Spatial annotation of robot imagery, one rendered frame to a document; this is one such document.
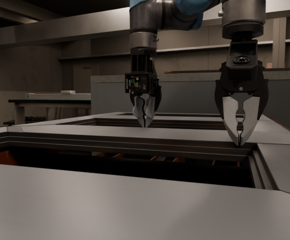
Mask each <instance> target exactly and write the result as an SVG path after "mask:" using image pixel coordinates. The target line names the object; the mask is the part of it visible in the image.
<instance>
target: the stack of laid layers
mask: <svg viewBox="0 0 290 240"><path fill-rule="evenodd" d="M155 116H178V117H221V116H220V115H192V114H155ZM54 125H87V126H113V127H140V128H142V126H141V125H140V123H139V121H138V119H105V118H94V119H88V120H79V121H73V122H67V123H61V124H54ZM32 126H40V125H32ZM42 126H50V125H42ZM20 127H29V126H10V127H7V131H8V132H3V133H0V148H3V147H7V146H15V147H29V148H43V149H58V150H78V151H92V152H105V153H120V154H134V155H148V156H162V157H176V158H190V159H204V160H224V161H238V162H248V163H249V168H250V174H251V179H252V184H253V188H257V189H267V190H278V188H277V186H276V184H275V182H274V180H273V177H272V175H271V173H270V171H269V169H268V167H267V165H266V162H265V160H264V158H263V156H262V154H261V152H260V150H259V147H258V145H257V144H256V143H244V144H243V145H242V146H237V145H236V144H235V143H234V142H218V141H194V140H166V139H146V138H126V137H106V136H87V135H67V134H47V133H27V132H23V131H22V129H21V128H20ZM148 128H167V129H193V130H226V127H225V125H224V122H223V121H193V120H152V122H151V124H150V125H149V126H148Z"/></svg>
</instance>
